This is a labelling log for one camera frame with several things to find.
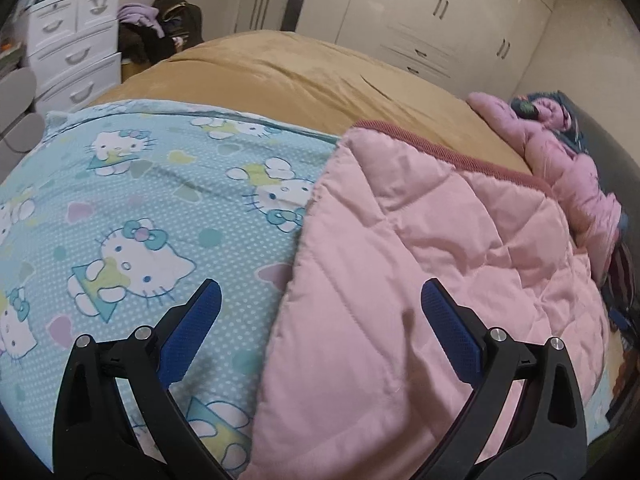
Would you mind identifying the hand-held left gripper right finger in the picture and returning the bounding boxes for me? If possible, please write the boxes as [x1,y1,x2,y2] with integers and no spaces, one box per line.
[420,278,588,480]

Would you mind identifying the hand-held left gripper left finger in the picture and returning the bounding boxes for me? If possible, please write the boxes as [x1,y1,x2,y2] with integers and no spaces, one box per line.
[52,278,236,480]

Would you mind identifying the pink quilted jacket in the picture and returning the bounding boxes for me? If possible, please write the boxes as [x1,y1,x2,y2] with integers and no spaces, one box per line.
[240,119,613,480]

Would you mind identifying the dark brown clothes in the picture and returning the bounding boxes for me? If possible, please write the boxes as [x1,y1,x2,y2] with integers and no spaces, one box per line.
[117,25,176,66]

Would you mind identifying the blue cartoon cat blanket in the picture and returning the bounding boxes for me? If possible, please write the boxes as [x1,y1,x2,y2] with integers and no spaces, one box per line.
[0,99,618,478]

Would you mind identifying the pink puffy jacket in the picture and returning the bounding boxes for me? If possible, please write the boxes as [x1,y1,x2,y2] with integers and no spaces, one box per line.
[467,91,623,281]

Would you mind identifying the dark grey headboard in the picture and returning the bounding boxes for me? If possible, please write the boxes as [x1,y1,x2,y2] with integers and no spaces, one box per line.
[565,92,640,241]

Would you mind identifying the grey chair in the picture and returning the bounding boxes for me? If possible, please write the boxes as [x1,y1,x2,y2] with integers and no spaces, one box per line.
[0,67,48,153]

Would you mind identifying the tan bed sheet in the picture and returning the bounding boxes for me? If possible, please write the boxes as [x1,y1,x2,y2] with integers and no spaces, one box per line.
[85,30,538,181]

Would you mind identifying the white drawer cabinet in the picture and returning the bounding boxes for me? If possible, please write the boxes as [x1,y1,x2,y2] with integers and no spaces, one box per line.
[22,0,123,113]

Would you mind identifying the white wardrobe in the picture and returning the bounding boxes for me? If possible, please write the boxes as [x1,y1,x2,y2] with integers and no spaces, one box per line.
[235,0,558,96]

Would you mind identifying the black bag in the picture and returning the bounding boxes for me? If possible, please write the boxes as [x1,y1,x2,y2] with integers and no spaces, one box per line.
[152,0,203,43]

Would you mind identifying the purple cloth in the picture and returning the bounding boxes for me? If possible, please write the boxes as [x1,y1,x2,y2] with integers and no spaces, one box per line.
[117,2,161,38]

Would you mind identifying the cluttered desk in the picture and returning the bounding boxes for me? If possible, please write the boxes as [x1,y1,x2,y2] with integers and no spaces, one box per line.
[0,25,26,76]

